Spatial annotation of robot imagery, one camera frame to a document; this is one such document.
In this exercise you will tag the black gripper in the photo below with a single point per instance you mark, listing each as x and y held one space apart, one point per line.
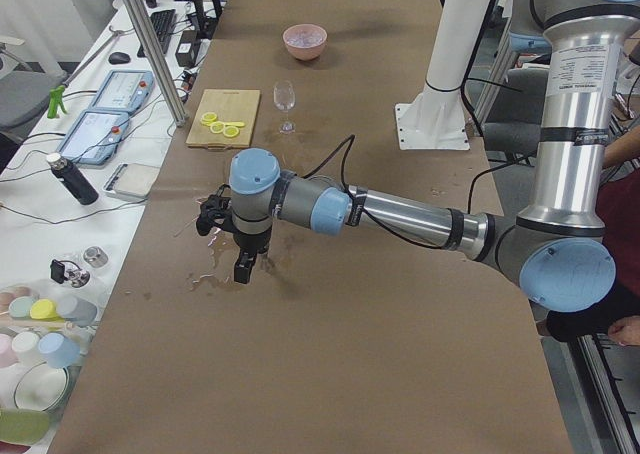
251 242

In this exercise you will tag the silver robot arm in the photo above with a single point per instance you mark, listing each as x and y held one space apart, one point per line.
552 250

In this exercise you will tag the clear wine glass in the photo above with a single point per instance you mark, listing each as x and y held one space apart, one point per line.
284 99

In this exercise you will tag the pink bowl of ice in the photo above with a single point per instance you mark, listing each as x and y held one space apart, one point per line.
305 42

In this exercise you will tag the yellow lemon slice near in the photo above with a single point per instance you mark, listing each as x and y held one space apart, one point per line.
230 131

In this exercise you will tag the yellow lemon slice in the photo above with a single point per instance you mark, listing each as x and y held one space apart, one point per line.
230 131
217 127
208 118

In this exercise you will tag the yellow lemon slice middle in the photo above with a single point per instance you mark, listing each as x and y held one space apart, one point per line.
217 127

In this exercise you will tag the white kitchen scale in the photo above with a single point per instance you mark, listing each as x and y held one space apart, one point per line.
131 181

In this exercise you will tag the yellow lemon slice far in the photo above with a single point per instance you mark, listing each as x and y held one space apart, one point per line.
208 118

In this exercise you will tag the small steel cup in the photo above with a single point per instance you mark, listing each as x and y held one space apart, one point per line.
95 256

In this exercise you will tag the bamboo cutting board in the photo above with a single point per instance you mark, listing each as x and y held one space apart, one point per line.
229 105

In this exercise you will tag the grey cup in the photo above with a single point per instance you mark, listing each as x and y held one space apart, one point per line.
77 310

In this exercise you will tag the black water bottle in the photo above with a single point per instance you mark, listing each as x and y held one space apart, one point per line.
72 178

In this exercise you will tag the lower blue teach pendant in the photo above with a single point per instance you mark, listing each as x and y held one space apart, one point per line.
94 137

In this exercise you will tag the blue teach pendant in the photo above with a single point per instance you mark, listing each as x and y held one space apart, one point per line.
124 90
94 137

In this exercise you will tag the upper blue teach pendant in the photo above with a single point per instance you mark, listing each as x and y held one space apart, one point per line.
124 90

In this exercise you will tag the light blue cup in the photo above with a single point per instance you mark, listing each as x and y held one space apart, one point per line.
58 351

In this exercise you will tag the yellow cup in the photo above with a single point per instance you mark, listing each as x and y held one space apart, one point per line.
44 310

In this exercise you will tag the black power adapter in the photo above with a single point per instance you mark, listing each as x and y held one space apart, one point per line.
188 48

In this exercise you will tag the mint green cup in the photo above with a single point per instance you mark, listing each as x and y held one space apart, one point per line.
20 307

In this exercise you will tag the white cup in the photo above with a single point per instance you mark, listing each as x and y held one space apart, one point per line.
25 346

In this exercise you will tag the black computer mouse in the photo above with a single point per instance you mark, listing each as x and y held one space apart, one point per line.
119 58

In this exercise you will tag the white bowl green rim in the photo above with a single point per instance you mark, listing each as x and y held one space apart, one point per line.
42 388

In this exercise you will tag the green toy figure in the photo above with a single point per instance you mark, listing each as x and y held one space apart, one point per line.
56 103

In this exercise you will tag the black keyboard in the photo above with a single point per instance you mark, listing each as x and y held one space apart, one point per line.
163 23

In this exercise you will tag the green plate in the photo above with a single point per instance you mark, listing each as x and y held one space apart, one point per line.
23 426

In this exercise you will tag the person in red hoodie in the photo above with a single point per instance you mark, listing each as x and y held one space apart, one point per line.
617 314

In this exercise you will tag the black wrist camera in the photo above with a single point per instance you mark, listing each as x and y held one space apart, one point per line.
215 212

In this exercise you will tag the white camera post base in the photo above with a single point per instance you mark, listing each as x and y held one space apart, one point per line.
435 120

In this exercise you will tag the aluminium frame post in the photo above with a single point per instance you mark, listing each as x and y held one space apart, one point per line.
144 30

